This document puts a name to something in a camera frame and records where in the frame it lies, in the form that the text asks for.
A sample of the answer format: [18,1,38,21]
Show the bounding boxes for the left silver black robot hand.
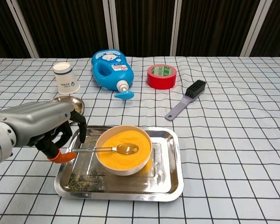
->
[0,100,87,164]

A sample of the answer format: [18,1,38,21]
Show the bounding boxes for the metal spoon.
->
[71,142,140,156]

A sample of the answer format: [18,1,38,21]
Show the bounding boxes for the beige round bowl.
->
[95,125,153,176]

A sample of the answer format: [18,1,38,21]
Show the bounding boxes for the round steel plate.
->
[48,95,85,124]

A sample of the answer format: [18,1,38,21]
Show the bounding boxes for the white paper cup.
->
[52,62,81,95]

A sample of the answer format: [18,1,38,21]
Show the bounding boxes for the blue pump detergent bottle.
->
[91,49,135,100]

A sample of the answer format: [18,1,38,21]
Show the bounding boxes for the red tape roll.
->
[147,64,177,90]

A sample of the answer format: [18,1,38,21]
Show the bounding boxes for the black folding partition screen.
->
[0,0,280,59]

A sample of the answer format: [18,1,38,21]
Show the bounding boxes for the rectangular steel tray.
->
[55,125,184,203]

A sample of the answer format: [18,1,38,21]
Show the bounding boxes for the grey brush black bristles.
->
[165,79,206,121]

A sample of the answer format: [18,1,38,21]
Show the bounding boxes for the white black checkered tablecloth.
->
[0,56,280,224]

